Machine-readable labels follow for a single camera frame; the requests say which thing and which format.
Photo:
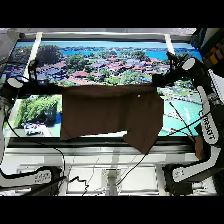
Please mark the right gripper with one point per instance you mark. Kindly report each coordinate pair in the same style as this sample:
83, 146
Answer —
161, 80

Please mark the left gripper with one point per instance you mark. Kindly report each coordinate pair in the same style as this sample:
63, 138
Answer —
50, 89

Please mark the brown garment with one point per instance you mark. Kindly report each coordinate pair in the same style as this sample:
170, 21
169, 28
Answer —
199, 148
110, 111

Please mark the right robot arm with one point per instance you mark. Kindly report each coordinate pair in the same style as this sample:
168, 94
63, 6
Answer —
208, 111

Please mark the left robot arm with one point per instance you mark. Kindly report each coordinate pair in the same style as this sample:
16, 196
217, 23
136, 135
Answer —
13, 90

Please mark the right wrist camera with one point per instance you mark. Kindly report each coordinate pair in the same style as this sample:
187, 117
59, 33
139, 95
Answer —
175, 61

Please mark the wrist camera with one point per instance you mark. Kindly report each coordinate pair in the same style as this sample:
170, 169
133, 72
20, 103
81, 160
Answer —
33, 68
175, 61

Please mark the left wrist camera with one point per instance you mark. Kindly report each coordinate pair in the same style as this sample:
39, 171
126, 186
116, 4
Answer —
33, 68

